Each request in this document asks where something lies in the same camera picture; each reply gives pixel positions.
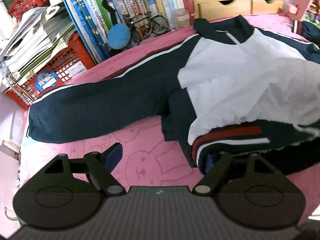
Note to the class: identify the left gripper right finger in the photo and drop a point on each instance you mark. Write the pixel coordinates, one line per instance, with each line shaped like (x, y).
(243, 171)

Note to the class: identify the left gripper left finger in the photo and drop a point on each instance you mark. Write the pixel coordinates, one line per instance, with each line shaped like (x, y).
(90, 175)

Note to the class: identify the navy white zip jacket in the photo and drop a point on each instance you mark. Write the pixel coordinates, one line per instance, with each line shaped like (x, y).
(229, 88)

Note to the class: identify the pink bunny print towel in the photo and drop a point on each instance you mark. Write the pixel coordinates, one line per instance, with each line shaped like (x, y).
(148, 160)

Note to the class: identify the red plastic crate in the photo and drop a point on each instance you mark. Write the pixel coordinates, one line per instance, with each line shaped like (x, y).
(65, 65)

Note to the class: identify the blue plush ball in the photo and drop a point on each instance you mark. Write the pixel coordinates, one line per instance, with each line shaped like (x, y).
(119, 36)

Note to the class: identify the stack of magazines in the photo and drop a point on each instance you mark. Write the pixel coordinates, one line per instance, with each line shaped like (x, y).
(39, 36)

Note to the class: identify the black miniature bicycle model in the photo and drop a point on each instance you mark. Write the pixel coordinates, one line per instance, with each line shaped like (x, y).
(143, 26)

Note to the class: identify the wooden drawer organizer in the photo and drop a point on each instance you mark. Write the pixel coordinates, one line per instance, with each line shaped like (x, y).
(219, 9)

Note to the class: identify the row of upright books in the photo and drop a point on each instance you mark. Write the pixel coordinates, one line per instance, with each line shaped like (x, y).
(93, 19)

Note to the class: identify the pink wooden toy shelf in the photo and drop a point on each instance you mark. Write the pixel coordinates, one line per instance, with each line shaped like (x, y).
(303, 10)

